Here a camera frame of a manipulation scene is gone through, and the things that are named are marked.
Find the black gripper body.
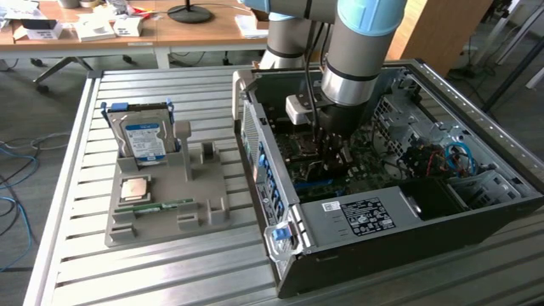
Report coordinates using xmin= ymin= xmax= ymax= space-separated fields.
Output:
xmin=316 ymin=101 xmax=367 ymax=141

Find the CPU socket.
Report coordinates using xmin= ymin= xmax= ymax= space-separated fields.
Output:
xmin=288 ymin=133 xmax=320 ymax=157

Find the green motherboard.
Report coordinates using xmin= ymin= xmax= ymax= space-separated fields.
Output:
xmin=271 ymin=116 xmax=404 ymax=203

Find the grey power supply unit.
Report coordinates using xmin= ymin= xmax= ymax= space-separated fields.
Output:
xmin=299 ymin=186 xmax=422 ymax=248

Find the white booklet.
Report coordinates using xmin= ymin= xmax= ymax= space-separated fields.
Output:
xmin=235 ymin=14 xmax=270 ymax=39

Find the wooden cabinet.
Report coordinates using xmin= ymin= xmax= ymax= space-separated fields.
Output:
xmin=384 ymin=0 xmax=496 ymax=77

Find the blue case latch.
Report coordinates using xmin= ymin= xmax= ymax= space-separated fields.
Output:
xmin=271 ymin=228 xmax=295 ymax=242

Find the grey metal disk bay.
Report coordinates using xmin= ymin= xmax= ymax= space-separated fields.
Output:
xmin=446 ymin=168 xmax=524 ymax=210

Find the wooden office desk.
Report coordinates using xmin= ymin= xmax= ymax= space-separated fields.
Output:
xmin=0 ymin=0 xmax=159 ymax=93
xmin=155 ymin=0 xmax=391 ymax=69

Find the black open PC case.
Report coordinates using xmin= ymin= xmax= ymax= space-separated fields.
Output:
xmin=231 ymin=59 xmax=544 ymax=299

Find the grey parts rack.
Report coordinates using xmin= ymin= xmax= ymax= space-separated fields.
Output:
xmin=104 ymin=120 xmax=234 ymax=249

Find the hard disk in blue caddy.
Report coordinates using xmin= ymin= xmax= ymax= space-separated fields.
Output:
xmin=100 ymin=98 xmax=180 ymax=166

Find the black monitor stand base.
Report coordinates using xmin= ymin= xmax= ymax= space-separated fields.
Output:
xmin=167 ymin=0 xmax=215 ymax=24

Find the green RAM stick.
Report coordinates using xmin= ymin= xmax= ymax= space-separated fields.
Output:
xmin=115 ymin=199 xmax=198 ymax=214

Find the CPU chip with copper lid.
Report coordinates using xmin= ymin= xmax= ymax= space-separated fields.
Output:
xmin=120 ymin=177 xmax=154 ymax=205

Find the white box with label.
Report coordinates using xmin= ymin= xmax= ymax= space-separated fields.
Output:
xmin=114 ymin=16 xmax=144 ymax=38

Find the flat white box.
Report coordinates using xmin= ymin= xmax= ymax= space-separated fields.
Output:
xmin=74 ymin=18 xmax=116 ymax=42

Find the open white cardboard box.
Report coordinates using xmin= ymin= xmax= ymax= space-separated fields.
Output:
xmin=12 ymin=18 xmax=64 ymax=41

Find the stack of papers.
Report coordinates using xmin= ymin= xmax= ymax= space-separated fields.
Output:
xmin=0 ymin=0 xmax=48 ymax=22

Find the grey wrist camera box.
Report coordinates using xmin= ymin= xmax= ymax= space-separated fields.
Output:
xmin=286 ymin=93 xmax=326 ymax=126

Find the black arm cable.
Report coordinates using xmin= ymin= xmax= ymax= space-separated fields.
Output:
xmin=304 ymin=20 xmax=327 ymax=138

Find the red disk wire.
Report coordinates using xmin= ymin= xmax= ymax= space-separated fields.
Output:
xmin=427 ymin=149 xmax=447 ymax=176

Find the blue disk wire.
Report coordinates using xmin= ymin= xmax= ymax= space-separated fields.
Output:
xmin=444 ymin=142 xmax=478 ymax=175

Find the grey floor cable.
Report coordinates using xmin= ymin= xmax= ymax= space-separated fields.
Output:
xmin=0 ymin=132 xmax=72 ymax=152

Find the blue floor cable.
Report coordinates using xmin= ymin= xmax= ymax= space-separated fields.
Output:
xmin=0 ymin=145 xmax=39 ymax=272

